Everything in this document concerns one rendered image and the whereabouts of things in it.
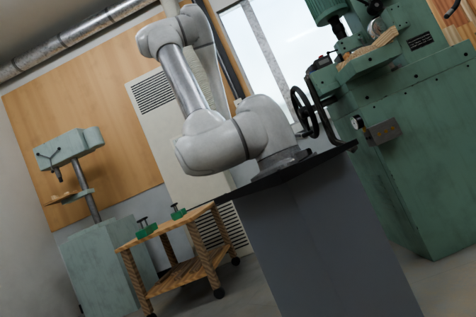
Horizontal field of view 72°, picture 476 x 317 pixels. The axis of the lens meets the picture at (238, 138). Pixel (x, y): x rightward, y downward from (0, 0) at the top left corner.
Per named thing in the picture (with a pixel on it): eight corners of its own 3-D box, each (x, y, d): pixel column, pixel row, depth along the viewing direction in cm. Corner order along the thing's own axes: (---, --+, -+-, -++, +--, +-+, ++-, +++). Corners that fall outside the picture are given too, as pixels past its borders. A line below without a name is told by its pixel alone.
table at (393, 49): (306, 109, 191) (302, 100, 192) (354, 88, 192) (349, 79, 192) (334, 83, 131) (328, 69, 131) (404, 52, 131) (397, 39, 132)
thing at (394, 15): (388, 39, 156) (377, 16, 157) (401, 32, 156) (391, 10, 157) (397, 30, 147) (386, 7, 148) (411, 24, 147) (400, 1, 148)
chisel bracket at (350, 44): (339, 61, 171) (332, 46, 171) (364, 50, 171) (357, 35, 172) (343, 56, 163) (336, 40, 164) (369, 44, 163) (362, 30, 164)
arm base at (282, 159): (293, 164, 96) (285, 147, 97) (249, 184, 113) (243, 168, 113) (329, 150, 107) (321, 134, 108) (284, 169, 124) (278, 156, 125)
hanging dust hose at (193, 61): (217, 132, 308) (160, 2, 320) (233, 125, 305) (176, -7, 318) (212, 131, 291) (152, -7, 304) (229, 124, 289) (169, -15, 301)
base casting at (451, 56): (332, 122, 187) (325, 107, 188) (423, 82, 188) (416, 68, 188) (359, 108, 142) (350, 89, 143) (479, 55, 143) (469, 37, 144)
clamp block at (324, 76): (312, 96, 169) (304, 81, 169) (336, 85, 169) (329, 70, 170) (319, 89, 154) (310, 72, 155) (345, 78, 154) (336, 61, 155)
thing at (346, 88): (326, 107, 185) (324, 100, 186) (360, 93, 186) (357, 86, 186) (348, 90, 145) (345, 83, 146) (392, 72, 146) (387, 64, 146)
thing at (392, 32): (346, 78, 183) (343, 72, 183) (349, 77, 183) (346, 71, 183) (394, 36, 123) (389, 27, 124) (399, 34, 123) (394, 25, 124)
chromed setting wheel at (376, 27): (373, 46, 156) (362, 22, 157) (397, 35, 156) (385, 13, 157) (375, 43, 153) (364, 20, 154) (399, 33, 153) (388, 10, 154)
